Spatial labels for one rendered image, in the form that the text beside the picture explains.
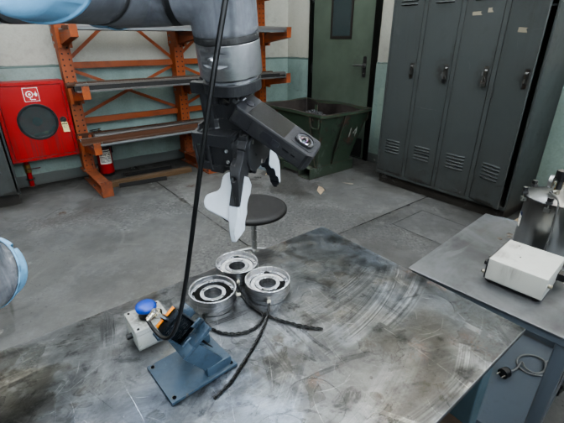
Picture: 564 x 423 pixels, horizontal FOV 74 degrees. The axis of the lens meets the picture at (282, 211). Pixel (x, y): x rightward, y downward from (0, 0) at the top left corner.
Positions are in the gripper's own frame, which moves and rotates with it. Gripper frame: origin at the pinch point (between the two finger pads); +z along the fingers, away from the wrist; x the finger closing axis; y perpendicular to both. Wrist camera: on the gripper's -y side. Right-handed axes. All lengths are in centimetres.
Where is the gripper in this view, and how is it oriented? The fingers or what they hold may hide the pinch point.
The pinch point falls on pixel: (261, 213)
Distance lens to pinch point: 56.9
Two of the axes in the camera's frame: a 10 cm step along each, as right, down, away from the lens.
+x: -3.6, 5.6, -7.5
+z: 0.5, 8.1, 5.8
